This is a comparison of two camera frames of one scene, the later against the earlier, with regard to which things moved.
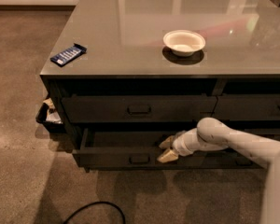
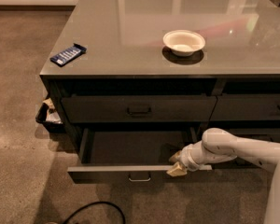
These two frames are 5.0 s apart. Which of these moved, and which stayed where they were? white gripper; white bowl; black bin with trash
Moved: white gripper
Stayed: black bin with trash; white bowl
